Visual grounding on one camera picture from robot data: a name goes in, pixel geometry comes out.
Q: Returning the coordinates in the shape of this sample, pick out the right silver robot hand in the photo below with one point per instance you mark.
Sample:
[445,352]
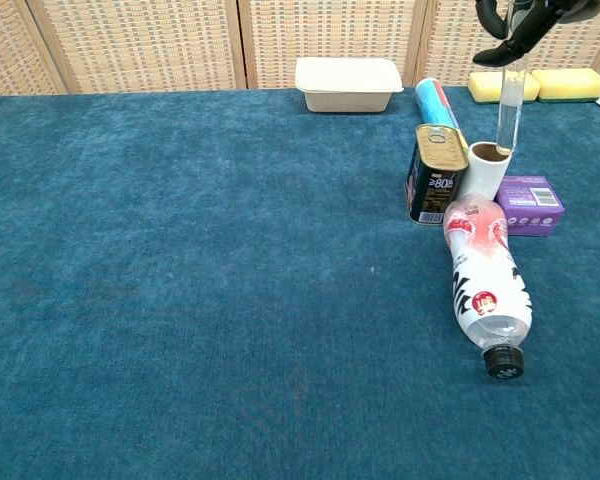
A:
[525,35]

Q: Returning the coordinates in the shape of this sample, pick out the clear white-capped test tube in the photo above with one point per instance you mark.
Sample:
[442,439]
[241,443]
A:
[510,110]

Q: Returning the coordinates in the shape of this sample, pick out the white cardboard tube holder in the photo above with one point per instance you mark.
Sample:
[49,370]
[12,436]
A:
[482,177]

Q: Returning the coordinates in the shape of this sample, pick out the yellow sponge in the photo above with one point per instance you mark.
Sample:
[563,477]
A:
[485,87]
[567,84]

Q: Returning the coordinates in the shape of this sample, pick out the blue cling wrap roll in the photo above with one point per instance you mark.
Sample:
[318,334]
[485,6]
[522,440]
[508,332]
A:
[432,105]

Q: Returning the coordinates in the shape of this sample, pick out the purple small box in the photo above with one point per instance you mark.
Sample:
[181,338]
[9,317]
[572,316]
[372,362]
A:
[530,205]

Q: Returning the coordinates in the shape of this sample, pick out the black gold luncheon meat can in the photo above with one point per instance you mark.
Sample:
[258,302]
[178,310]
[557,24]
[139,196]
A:
[432,190]

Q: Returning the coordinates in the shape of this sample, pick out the beige lidded food container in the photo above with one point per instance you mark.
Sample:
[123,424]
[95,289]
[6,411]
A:
[347,82]

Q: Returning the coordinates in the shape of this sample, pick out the white red plastic bottle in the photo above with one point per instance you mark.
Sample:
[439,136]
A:
[485,280]

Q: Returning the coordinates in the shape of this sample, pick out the woven bamboo folding screen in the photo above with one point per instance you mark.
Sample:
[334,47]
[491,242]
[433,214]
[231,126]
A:
[130,45]

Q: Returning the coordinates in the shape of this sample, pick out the blue carpet table mat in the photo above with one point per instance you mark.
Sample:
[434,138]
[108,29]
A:
[180,275]

